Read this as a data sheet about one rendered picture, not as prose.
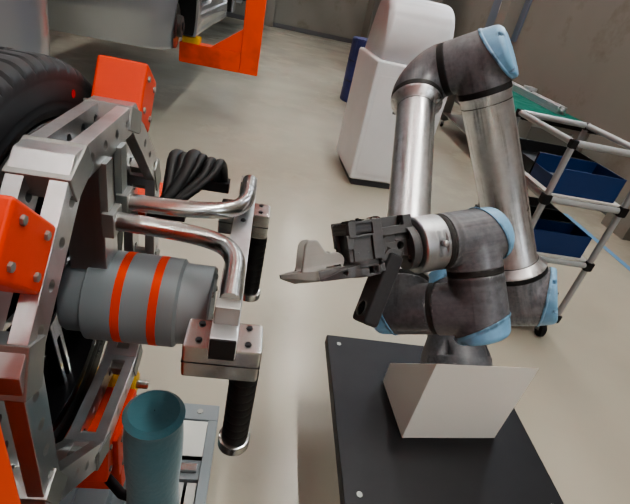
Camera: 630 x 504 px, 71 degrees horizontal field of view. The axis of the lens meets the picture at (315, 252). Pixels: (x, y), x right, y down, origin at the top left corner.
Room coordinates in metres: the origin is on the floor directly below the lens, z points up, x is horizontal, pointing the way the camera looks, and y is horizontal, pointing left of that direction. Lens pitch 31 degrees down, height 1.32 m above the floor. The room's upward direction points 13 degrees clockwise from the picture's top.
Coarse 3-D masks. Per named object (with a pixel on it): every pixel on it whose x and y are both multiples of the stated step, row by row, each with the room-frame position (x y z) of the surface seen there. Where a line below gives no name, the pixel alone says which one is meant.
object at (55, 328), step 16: (32, 128) 0.50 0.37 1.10; (0, 176) 0.41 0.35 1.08; (16, 304) 0.43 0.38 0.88; (48, 336) 0.50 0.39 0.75; (64, 336) 0.61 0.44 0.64; (80, 336) 0.61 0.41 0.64; (48, 352) 0.51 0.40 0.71; (64, 352) 0.54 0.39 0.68; (80, 352) 0.59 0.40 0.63; (48, 368) 0.54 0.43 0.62; (64, 368) 0.54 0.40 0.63; (80, 368) 0.56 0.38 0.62; (48, 384) 0.51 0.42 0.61; (64, 384) 0.52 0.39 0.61; (48, 400) 0.48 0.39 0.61; (64, 400) 0.49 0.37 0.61
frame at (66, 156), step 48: (96, 96) 0.62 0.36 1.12; (48, 144) 0.42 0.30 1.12; (96, 144) 0.47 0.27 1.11; (144, 144) 0.69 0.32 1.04; (0, 192) 0.37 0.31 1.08; (48, 192) 0.38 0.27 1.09; (48, 288) 0.34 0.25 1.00; (0, 336) 0.29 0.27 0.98; (0, 384) 0.25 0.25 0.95; (96, 384) 0.53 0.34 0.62; (48, 432) 0.29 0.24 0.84; (96, 432) 0.44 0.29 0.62; (48, 480) 0.27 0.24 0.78
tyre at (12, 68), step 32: (0, 64) 0.47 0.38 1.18; (32, 64) 0.52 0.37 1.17; (64, 64) 0.61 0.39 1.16; (0, 96) 0.44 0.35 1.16; (32, 96) 0.50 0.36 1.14; (64, 96) 0.58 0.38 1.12; (0, 128) 0.42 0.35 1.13; (0, 160) 0.42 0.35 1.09; (96, 352) 0.62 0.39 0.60; (64, 416) 0.47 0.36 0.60
